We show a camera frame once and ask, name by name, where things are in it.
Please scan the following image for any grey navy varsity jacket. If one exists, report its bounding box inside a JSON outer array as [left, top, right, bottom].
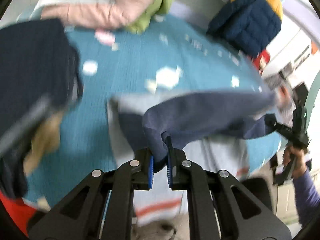
[[106, 89, 293, 226]]

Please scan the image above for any purple sleeved forearm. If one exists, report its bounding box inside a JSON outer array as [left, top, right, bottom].
[[293, 168, 319, 227]]

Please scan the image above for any folded dark clothes pile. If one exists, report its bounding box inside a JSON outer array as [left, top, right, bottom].
[[1, 19, 83, 199]]

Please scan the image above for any person's right hand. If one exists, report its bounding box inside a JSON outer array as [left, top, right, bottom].
[[283, 143, 308, 179]]

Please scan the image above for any red cartoon bag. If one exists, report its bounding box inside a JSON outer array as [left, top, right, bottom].
[[252, 50, 271, 75]]

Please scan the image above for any yellow navy puffer jacket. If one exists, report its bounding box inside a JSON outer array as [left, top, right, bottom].
[[207, 0, 283, 58]]

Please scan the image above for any teal candy-print bed sheet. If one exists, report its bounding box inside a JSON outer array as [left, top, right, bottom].
[[25, 15, 266, 206]]

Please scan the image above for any green quilt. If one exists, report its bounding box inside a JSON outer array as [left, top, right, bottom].
[[125, 0, 175, 34]]

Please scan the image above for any pink quilt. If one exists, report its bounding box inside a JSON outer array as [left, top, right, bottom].
[[36, 0, 153, 29]]

